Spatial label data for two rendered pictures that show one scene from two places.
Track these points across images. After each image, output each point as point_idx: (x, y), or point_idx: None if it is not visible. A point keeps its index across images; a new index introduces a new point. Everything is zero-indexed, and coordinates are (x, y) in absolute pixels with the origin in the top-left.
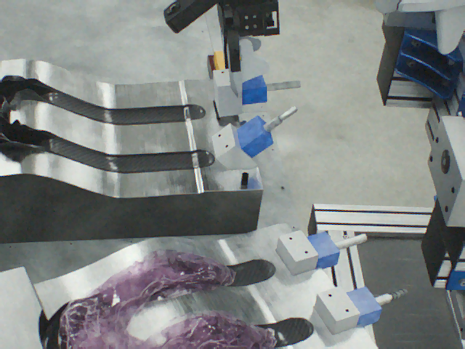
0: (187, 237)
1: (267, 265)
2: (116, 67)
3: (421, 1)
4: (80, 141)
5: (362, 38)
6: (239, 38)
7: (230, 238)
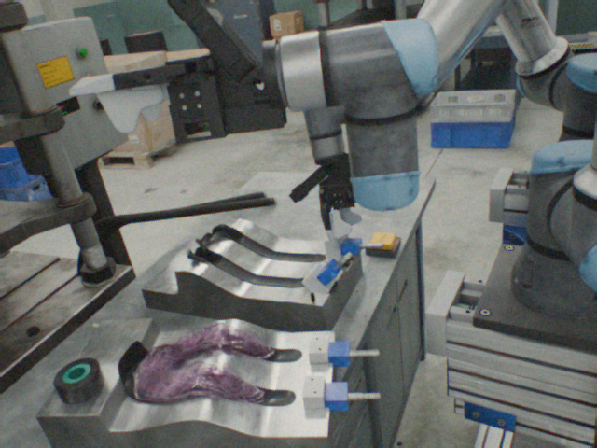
0: (284, 332)
1: (299, 354)
2: (320, 237)
3: (77, 87)
4: (239, 263)
5: None
6: (346, 213)
7: (290, 333)
